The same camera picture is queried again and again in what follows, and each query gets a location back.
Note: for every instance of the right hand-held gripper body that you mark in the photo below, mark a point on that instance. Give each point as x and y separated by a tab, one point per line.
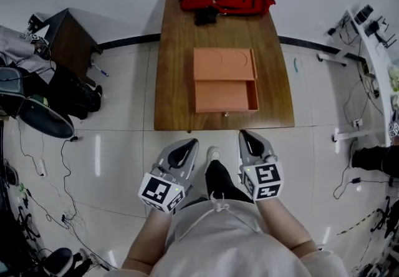
265	177

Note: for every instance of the black power adapter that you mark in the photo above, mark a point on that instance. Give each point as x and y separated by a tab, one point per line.
356	180
74	138

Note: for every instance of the spare hand-held gripper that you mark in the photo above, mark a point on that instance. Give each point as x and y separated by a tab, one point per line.
35	37
393	130

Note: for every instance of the black cloth pouch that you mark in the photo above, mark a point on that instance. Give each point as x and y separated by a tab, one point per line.
205	17

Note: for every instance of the orange box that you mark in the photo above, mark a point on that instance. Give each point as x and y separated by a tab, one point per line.
223	62

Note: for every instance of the person's left forearm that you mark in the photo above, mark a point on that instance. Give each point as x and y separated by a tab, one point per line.
146	238

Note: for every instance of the black camera device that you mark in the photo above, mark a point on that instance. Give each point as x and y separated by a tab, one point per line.
364	13

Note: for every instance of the white power strip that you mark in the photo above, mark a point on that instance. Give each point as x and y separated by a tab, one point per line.
43	167
357	123

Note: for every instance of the dark office chair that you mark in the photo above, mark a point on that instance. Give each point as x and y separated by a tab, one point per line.
40	113

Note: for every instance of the brown side table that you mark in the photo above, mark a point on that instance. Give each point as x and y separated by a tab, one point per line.
70	43

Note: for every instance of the person's white shoe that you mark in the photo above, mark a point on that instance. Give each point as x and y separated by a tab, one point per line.
214	153

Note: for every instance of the grey cloth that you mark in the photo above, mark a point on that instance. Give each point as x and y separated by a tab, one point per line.
18	48

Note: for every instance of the white desk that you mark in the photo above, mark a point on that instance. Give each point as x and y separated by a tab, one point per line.
378	60

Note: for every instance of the black bag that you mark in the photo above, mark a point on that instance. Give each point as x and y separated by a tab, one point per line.
73	91

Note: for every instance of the person's white shirt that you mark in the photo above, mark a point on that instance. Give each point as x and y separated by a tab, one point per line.
224	247

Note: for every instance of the teal plastic strip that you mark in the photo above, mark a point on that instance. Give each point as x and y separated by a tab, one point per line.
295	65

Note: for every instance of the person's black trouser leg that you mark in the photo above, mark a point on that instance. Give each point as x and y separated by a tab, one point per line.
223	182

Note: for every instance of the yellow and black tape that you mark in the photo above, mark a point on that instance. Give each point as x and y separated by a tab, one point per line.
358	222

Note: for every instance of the person's right forearm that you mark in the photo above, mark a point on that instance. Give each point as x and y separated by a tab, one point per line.
283	226

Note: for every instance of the blue and white pen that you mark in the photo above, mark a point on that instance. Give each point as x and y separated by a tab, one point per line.
100	70

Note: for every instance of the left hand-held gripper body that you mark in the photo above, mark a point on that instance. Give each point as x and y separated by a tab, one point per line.
179	173

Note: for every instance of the black stool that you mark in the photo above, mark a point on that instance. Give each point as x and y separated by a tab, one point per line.
57	260

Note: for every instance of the orange drawer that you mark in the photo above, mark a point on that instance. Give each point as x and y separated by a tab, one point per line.
219	96

